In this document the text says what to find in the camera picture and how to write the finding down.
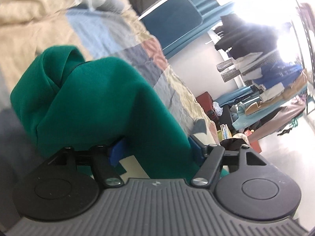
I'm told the red suitcase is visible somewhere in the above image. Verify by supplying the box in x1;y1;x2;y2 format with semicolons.
196;92;215;121

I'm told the striped hanging garment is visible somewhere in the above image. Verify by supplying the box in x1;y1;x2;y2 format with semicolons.
216;50;281;82

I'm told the green fleece sweatshirt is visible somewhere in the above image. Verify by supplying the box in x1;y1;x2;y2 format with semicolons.
10;46;199;180

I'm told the light blue hanging garment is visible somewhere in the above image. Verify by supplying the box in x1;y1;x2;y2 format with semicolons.
231;95;303;131

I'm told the pink hanging garment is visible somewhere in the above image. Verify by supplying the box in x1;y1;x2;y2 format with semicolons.
248;96;306;142

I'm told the blue and white hanging shirt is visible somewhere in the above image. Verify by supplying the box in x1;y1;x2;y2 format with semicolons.
252;60;303;89

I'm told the teal window curtain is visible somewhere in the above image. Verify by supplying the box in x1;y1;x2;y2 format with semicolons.
191;0;233;27

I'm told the black hanging garment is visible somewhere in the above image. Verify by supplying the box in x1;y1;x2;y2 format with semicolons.
215;13;278;59

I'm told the blue padded folding panel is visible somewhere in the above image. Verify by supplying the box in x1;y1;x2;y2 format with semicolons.
141;0;203;59

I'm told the patchwork pastel quilt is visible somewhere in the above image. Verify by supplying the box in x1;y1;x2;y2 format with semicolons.
0;0;221;167

